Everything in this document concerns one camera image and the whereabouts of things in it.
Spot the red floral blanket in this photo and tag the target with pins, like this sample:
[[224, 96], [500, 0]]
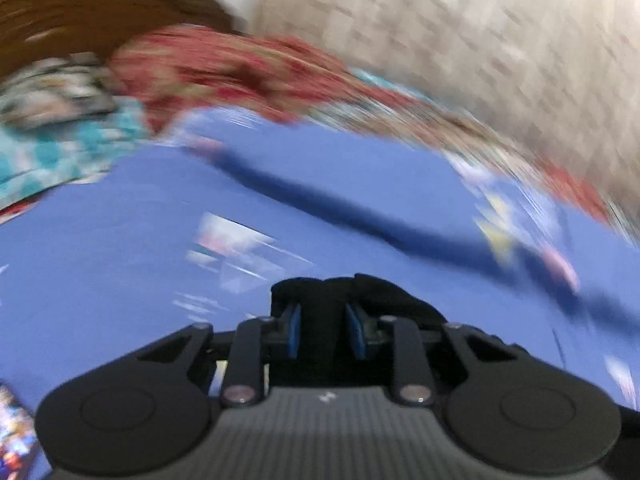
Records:
[[215, 70]]

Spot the beige leaf print curtain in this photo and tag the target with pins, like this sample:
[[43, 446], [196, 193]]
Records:
[[475, 35]]

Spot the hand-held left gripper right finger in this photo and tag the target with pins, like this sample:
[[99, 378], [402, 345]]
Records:
[[354, 332]]

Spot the smartphone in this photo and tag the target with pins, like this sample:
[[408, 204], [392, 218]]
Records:
[[15, 435]]

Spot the black white floral cloth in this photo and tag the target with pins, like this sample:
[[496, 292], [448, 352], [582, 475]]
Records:
[[50, 90]]

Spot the teal patterned cloth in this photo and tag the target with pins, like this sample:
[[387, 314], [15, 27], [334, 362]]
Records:
[[65, 155]]

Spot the black pants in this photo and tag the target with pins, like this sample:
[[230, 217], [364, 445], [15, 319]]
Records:
[[350, 292]]

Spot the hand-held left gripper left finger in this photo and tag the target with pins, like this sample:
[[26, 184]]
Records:
[[293, 332]]

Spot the blue printed bed sheet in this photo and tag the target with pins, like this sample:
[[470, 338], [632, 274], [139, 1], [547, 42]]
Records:
[[125, 240]]

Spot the wooden headboard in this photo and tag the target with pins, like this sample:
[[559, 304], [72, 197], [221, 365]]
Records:
[[75, 5]]

